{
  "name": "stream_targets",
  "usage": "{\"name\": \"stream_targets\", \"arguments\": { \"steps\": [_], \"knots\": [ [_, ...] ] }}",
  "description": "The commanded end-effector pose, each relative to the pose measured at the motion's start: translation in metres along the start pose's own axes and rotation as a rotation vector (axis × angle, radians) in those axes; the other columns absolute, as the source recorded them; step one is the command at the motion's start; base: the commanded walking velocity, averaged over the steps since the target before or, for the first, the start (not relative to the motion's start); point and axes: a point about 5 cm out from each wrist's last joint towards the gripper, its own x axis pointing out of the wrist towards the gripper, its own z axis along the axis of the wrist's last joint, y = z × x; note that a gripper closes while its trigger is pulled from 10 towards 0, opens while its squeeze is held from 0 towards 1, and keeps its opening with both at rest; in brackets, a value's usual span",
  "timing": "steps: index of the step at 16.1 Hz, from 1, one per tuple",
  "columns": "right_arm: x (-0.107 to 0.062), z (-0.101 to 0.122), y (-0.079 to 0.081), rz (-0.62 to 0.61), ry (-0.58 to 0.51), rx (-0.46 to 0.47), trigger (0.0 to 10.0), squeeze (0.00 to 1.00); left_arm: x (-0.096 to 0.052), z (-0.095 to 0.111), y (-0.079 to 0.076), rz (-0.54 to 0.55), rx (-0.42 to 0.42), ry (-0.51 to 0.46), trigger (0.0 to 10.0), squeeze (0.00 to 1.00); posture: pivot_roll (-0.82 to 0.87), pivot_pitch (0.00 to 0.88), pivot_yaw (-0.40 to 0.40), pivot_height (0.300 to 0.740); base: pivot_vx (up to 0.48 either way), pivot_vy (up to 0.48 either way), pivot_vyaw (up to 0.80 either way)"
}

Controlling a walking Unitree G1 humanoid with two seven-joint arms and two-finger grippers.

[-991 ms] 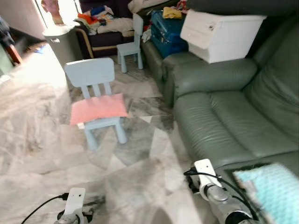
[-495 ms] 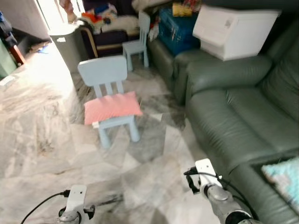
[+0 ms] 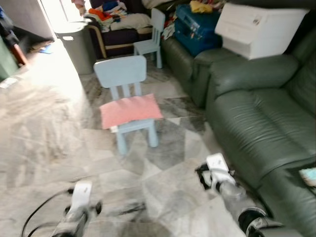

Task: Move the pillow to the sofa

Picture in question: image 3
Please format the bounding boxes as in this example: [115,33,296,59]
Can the brown and black stick appliance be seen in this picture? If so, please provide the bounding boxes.
[0,7,29,68]

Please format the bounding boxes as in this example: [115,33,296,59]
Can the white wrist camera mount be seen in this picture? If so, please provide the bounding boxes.
[72,180,93,209]
[204,153,231,182]

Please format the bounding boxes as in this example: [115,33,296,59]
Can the grey trash bin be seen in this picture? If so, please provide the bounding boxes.
[54,22,97,75]

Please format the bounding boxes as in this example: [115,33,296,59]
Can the pink pillow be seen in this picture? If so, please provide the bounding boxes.
[99,94,164,130]

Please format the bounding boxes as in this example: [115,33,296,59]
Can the light blue child chair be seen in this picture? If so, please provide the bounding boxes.
[93,55,159,155]
[134,7,166,69]

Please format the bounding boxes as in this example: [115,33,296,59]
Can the blue plastic crate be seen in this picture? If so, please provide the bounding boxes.
[174,5,222,56]

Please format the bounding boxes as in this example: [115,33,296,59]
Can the short green leather sofa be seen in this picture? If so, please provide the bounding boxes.
[162,35,247,108]

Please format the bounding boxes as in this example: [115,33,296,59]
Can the mint green fluffy pillow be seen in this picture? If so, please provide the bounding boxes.
[299,168,316,188]

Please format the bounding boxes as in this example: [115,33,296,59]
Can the pile of colourful clothes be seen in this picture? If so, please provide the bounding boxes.
[89,0,152,33]

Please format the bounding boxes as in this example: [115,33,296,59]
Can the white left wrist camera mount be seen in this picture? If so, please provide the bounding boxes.
[72,180,93,209]

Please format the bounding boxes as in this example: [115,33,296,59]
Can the yellow cloth item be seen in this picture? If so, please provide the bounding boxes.
[190,1,213,14]

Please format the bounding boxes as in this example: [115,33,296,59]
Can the long green leather sofa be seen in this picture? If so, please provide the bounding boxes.
[205,20,316,237]

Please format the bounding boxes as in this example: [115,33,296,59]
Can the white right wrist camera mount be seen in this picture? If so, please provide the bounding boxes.
[204,153,231,182]

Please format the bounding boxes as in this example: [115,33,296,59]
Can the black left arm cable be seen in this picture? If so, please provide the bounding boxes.
[21,188,75,237]

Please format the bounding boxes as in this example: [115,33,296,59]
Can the white lidded storage box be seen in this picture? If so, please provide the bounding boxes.
[215,2,310,61]

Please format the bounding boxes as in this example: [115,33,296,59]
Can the purple armchair with wooden arms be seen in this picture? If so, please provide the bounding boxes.
[88,0,155,59]

